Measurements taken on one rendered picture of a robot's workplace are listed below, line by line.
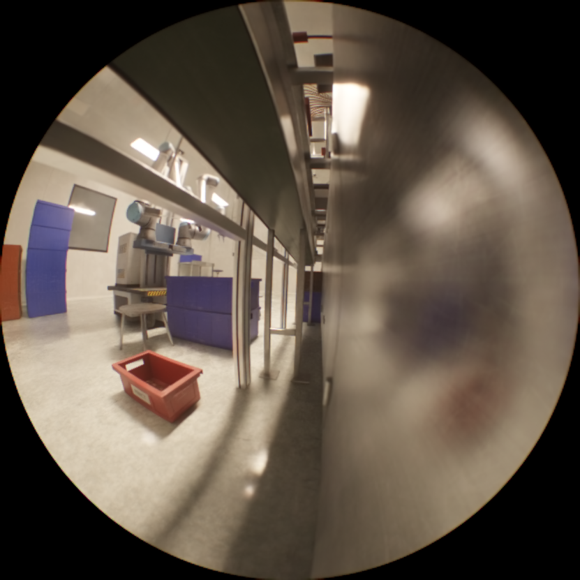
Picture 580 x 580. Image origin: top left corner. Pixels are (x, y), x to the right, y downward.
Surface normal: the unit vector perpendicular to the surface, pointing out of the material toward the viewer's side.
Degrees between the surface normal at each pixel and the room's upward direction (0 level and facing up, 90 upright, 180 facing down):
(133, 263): 90
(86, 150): 90
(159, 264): 90
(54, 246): 90
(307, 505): 0
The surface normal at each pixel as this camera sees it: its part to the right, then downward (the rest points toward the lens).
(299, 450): 0.04, -1.00
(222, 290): -0.17, 0.04
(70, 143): 0.99, 0.05
